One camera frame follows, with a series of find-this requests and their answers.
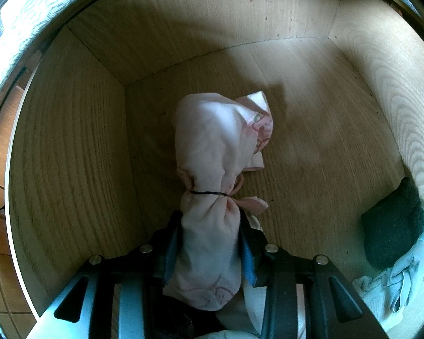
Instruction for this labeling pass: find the blue checked cloth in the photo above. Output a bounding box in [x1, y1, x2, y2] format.
[0, 0, 424, 112]

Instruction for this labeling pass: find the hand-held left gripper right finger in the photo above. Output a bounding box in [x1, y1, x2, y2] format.
[238, 215, 389, 339]

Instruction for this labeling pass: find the light blue cloth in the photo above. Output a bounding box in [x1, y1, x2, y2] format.
[351, 208, 424, 331]

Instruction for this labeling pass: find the pink cloth bundle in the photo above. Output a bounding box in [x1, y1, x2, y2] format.
[163, 91, 274, 312]

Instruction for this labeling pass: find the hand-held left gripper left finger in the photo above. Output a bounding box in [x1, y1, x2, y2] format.
[26, 211, 183, 339]

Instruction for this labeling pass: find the black sock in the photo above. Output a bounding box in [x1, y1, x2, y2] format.
[360, 177, 424, 269]

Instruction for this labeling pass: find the white cloth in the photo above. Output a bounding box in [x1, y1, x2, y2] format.
[214, 279, 267, 339]

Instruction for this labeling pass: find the orange wooden cabinet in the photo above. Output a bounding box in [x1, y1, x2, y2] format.
[0, 53, 45, 216]

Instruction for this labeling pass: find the wooden drawer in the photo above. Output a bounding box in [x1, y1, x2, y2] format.
[5, 0, 424, 339]

